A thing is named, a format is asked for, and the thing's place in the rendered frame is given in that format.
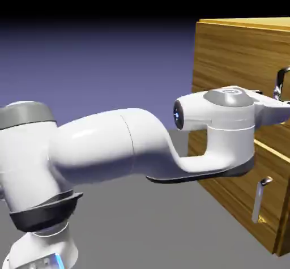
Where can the light wooden cabinet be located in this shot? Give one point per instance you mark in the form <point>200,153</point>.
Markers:
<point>231,53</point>

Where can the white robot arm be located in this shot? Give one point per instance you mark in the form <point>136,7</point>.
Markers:
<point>95,142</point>

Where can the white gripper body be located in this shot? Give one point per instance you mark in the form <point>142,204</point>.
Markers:
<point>270,112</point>

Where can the wooden cabinet door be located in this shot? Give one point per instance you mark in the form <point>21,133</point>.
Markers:
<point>240,196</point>
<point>235,58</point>

